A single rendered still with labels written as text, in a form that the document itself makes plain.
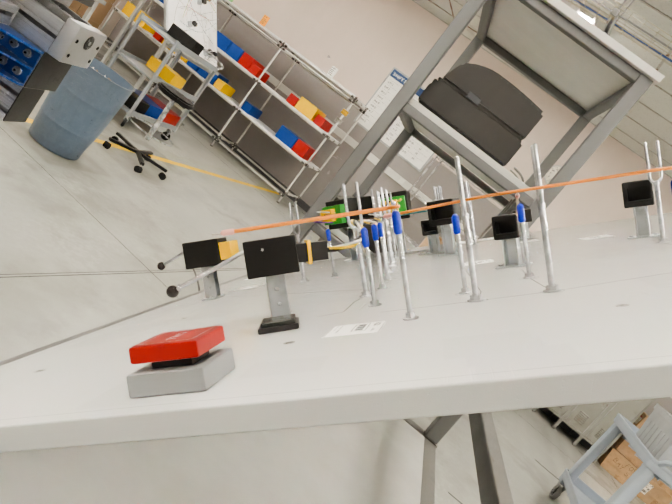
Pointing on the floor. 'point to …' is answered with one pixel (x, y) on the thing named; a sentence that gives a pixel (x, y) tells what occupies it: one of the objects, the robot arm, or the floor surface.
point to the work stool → (152, 129)
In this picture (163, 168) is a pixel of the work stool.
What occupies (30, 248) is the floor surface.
